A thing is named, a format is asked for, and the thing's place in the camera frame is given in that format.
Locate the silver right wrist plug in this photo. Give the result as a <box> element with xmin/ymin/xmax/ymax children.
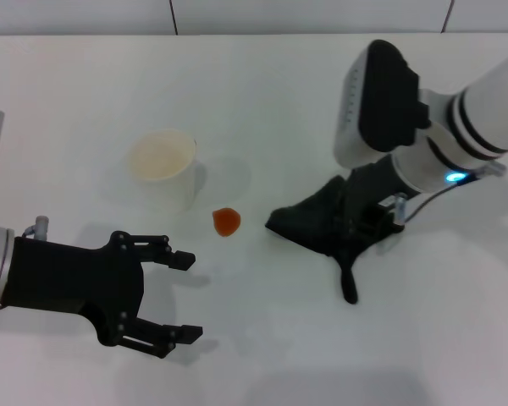
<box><xmin>390</xmin><ymin>191</ymin><xmax>408</xmax><ymax>226</ymax></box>

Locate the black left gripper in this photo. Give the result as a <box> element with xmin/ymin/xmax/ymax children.
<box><xmin>1</xmin><ymin>229</ymin><xmax>205</xmax><ymax>360</ymax></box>

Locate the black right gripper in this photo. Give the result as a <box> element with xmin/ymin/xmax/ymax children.
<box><xmin>342</xmin><ymin>153</ymin><xmax>408</xmax><ymax>247</ymax></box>

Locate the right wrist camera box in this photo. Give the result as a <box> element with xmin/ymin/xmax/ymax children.
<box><xmin>333</xmin><ymin>38</ymin><xmax>433</xmax><ymax>167</ymax></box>

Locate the silver wrist plug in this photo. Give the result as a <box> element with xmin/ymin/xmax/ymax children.
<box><xmin>23</xmin><ymin>216</ymin><xmax>52</xmax><ymax>240</ymax></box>
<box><xmin>390</xmin><ymin>191</ymin><xmax>408</xmax><ymax>226</ymax></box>

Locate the dark blue rag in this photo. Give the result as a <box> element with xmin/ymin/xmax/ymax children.
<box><xmin>264</xmin><ymin>174</ymin><xmax>391</xmax><ymax>305</ymax></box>

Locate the small orange ball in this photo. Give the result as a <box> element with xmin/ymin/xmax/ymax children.
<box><xmin>211</xmin><ymin>206</ymin><xmax>243</xmax><ymax>239</ymax></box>

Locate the white paper cup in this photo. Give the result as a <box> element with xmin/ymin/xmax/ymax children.
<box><xmin>127</xmin><ymin>128</ymin><xmax>198</xmax><ymax>213</ymax></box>

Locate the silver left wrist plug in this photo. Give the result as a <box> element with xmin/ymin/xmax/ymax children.
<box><xmin>23</xmin><ymin>216</ymin><xmax>52</xmax><ymax>240</ymax></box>

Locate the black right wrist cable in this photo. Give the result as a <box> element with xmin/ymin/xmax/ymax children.
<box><xmin>401</xmin><ymin>162</ymin><xmax>508</xmax><ymax>223</ymax></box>

